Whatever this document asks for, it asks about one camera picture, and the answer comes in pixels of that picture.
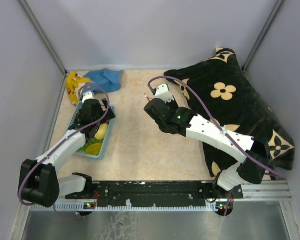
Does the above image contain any yellow pear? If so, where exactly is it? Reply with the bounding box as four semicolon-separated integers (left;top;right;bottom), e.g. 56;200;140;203
94;123;109;141

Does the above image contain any light blue plastic basket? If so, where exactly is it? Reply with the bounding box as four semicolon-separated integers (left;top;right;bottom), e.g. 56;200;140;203
68;101;115;160

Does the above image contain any clear zip bag orange zipper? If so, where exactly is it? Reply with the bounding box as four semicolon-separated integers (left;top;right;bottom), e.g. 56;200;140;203
144;93;156;102

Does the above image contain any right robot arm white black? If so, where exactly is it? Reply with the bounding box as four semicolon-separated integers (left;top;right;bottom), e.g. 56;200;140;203
144;98;270;198

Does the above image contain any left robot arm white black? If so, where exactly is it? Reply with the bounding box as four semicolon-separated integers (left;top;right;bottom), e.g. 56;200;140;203
18;99;116;208

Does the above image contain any blue cloth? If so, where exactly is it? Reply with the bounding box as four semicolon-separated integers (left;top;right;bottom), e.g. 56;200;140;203
80;68;124;95

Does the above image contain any yellow pikachu plush toy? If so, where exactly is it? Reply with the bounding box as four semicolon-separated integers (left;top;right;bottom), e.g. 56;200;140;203
65;71;92;106

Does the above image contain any yellow mango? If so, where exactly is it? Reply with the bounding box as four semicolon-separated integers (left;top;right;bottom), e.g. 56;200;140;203
85;142;102;156

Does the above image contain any green grape bunch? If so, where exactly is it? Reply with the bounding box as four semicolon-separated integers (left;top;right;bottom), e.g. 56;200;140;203
77;138;101;152

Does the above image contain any black floral pillow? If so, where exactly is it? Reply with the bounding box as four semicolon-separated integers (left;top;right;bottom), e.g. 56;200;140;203
164;47;295;171

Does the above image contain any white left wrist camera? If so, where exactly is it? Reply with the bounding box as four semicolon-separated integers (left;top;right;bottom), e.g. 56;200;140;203
81;91;95;104

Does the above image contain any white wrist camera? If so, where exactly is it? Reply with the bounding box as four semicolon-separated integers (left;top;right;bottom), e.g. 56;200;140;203
154;83;175;104
81;91;95;104

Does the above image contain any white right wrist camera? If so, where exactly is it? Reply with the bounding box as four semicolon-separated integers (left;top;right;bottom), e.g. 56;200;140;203
154;83;175;104

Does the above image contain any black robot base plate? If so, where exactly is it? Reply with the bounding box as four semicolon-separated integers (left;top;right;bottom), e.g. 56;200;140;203
65;181;229;207

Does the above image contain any grey slotted cable duct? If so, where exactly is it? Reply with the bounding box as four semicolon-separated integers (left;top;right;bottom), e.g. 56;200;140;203
29;201;235;212

